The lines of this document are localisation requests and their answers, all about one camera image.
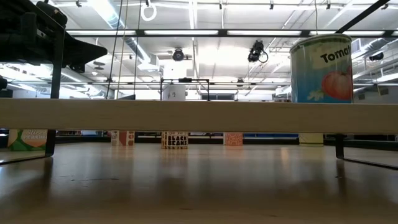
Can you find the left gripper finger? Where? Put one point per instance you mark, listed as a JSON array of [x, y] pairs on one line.
[[81, 54]]

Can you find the green sliced peaches can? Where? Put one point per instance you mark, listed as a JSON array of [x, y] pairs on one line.
[[26, 141]]

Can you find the black beans can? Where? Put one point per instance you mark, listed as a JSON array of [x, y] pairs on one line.
[[174, 140]]

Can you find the teal tomato soup can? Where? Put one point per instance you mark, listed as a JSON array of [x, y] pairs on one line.
[[311, 77]]

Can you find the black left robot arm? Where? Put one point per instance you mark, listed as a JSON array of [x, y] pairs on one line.
[[12, 46]]

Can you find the wooden shelf board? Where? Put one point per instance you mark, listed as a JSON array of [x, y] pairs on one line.
[[199, 116]]

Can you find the black overhead rig beam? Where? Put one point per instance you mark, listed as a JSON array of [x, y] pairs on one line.
[[140, 32]]

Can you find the round black ceiling device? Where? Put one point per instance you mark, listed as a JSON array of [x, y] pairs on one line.
[[178, 55]]

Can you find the distant white cylinder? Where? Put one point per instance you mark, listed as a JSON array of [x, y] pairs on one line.
[[174, 92]]

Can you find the distant blue band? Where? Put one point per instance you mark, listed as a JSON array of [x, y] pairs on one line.
[[270, 136]]

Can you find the small black ceiling device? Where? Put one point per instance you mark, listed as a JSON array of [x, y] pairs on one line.
[[376, 56]]

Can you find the black metal shelf side frame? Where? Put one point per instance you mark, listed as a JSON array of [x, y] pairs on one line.
[[339, 146], [57, 81]]

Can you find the black aluminium table frame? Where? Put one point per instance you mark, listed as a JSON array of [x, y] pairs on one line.
[[205, 141]]

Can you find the black ceiling camera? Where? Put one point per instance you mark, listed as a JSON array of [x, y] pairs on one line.
[[256, 49]]

